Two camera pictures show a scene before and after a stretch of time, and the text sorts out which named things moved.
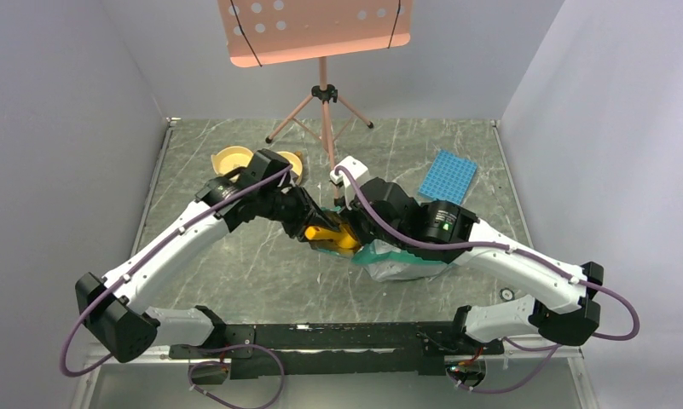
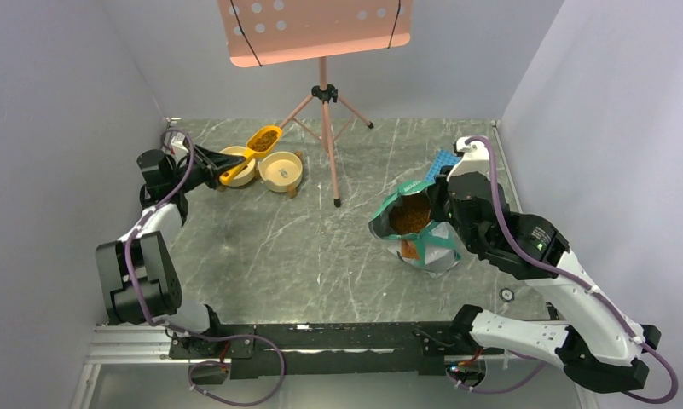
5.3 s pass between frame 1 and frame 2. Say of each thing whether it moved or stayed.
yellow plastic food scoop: moved
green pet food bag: moved
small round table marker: stayed
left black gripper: moved
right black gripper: moved
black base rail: stayed
